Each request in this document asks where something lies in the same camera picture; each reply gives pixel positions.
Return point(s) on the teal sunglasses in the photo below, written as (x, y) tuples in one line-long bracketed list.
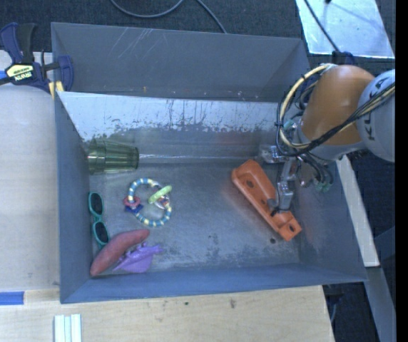
[(100, 231)]

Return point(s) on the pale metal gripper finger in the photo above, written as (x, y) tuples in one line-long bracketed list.
[(285, 194), (271, 154)]

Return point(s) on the red-brown toy sweet potato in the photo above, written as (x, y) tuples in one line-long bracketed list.
[(118, 249)]

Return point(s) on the orange plastic holder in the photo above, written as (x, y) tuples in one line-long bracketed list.
[(252, 185)]

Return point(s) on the pale wood board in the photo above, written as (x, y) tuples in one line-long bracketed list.
[(22, 191)]

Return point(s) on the purple toy animal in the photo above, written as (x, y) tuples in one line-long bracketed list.
[(138, 260)]

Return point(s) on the grey metal bin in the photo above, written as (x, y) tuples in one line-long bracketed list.
[(204, 223)]

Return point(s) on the green plastic cup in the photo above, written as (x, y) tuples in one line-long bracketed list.
[(113, 157)]

